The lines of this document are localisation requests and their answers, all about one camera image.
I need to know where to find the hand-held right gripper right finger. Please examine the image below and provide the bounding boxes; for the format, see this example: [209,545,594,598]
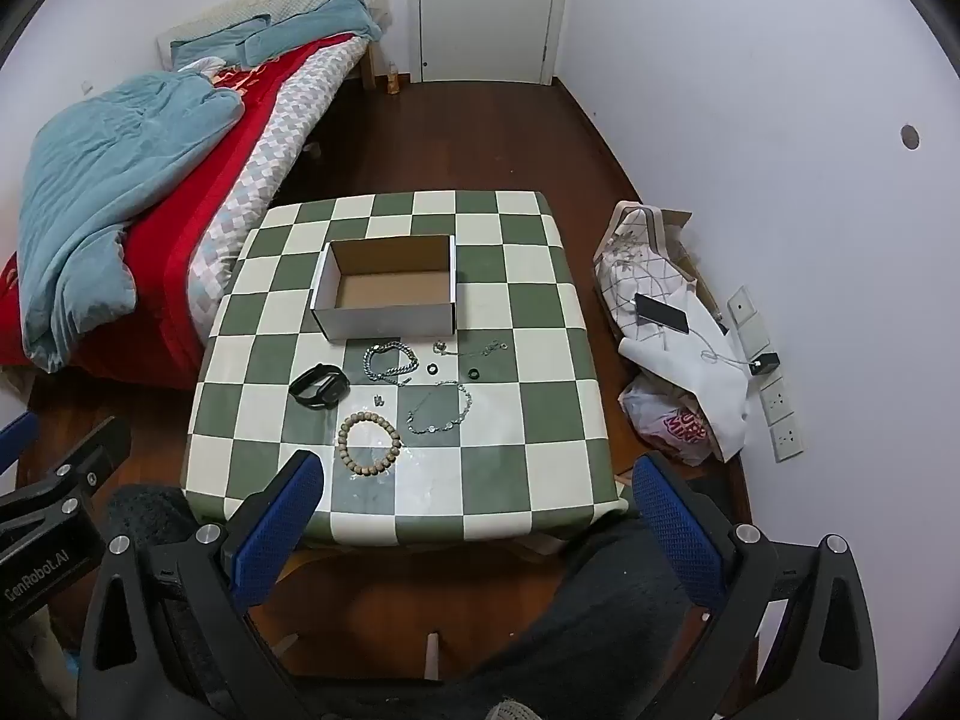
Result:
[632,454,880,720]

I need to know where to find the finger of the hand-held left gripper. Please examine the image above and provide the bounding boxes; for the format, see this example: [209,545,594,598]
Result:
[0,412,38,475]
[0,417,133,541]

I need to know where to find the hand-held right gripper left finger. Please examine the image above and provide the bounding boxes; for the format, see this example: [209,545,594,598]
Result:
[75,450,325,720]

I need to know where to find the wooden bead bracelet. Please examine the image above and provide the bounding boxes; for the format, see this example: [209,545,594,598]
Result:
[337,412,404,475]

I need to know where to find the thick silver chain bracelet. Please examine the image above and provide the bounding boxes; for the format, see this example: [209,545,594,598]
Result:
[364,343,417,389]

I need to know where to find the white cardboard box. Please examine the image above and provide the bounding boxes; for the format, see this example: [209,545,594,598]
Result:
[310,234,458,342]

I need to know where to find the thin silver pendant chain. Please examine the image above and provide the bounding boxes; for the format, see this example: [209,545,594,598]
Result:
[433,340,512,359]

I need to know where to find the white plastic bag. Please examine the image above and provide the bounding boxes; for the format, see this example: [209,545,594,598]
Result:
[619,375,722,467]

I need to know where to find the person's dark pants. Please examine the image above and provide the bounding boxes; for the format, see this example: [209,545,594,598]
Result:
[105,484,758,720]

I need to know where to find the white cloth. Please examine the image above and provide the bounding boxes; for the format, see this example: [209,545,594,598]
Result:
[619,289,752,463]

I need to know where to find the green checkered tablecloth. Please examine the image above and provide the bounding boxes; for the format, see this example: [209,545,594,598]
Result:
[184,190,631,548]

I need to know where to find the red blanket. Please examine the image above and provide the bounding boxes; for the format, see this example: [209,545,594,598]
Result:
[0,41,368,391]

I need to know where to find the black smartphone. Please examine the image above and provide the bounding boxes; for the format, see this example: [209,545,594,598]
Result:
[634,294,692,335]

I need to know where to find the patterned tote bag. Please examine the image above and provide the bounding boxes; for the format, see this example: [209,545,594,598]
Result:
[594,201,695,331]

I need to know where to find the teal duvet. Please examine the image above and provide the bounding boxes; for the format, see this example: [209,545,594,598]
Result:
[19,0,383,374]

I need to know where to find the checkered bed sheet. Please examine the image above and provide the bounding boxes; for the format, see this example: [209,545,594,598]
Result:
[184,37,370,338]

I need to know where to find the teal pillow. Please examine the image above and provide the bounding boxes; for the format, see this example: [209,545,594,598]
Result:
[171,13,272,70]

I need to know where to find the cream padded headboard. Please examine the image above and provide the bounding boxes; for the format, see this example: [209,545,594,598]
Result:
[157,0,391,65]

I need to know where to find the white door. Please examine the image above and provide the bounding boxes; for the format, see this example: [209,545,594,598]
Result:
[407,0,575,85]

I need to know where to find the white charging cable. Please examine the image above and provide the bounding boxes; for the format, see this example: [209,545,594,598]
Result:
[660,311,758,370]

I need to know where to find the wooden bed frame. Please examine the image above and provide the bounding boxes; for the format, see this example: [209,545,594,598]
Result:
[360,0,392,91]

